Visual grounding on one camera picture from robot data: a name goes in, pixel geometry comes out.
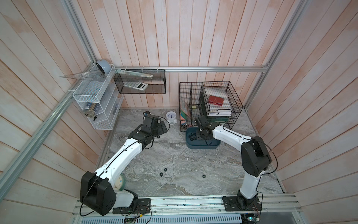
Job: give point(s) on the small white alarm clock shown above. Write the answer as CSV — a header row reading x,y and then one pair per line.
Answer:
x,y
171,117

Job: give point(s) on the white wire wall shelf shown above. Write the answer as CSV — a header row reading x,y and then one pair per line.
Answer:
x,y
99,93

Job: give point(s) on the white tray in organizer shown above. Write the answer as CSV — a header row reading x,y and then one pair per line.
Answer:
x,y
218,113

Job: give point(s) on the black wire wall basket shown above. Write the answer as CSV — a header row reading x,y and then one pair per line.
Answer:
x,y
156,85

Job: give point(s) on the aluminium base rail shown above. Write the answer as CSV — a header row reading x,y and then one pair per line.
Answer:
x,y
185,205

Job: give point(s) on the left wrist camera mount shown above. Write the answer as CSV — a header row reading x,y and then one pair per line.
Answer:
x,y
146,113

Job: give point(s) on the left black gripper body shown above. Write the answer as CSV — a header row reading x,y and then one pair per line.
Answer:
x,y
158,130

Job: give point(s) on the clear plastic ruler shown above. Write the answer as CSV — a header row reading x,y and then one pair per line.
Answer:
x,y
133,73

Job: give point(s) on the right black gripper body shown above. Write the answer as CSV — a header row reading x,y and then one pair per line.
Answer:
x,y
199,135

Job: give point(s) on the black wire desk organizer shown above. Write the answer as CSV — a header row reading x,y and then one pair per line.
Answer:
x,y
193,102

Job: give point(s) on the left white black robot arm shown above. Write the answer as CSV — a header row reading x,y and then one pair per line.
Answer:
x,y
97,189

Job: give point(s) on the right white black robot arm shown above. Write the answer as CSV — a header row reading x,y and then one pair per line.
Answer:
x,y
255,160

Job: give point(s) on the green round wall clock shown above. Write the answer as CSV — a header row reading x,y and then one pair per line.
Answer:
x,y
120,182

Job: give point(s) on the dark teal storage box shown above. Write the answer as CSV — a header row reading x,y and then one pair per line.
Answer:
x,y
195,141

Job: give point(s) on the red wallet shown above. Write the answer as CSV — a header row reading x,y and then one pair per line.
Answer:
x,y
215,100

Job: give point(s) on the white calculator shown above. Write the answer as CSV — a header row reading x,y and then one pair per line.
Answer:
x,y
136,85

